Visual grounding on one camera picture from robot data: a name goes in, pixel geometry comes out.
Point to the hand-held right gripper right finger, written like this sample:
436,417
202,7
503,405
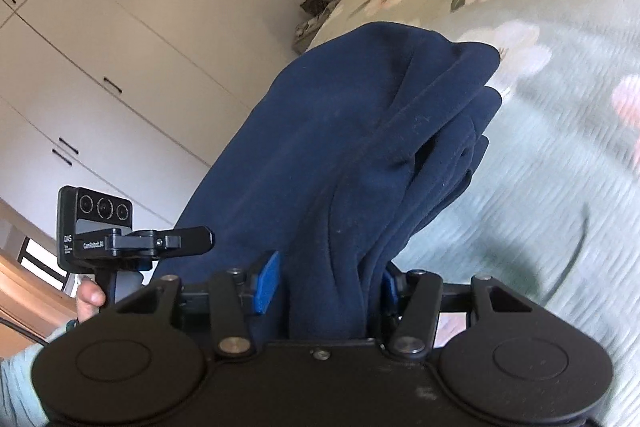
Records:
388,289

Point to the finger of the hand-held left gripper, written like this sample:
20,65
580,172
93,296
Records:
180,241

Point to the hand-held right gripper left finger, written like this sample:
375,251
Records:
266,283

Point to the navy white-striped track garment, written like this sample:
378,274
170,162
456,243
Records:
310,147

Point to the person's left hand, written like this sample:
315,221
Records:
90,297

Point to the black chair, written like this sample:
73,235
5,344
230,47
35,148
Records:
50,274

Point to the floral green bedspread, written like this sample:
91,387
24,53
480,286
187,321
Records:
550,167

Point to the white wardrobe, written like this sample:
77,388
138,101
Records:
125,32

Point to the dark patterned box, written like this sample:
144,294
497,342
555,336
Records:
313,3

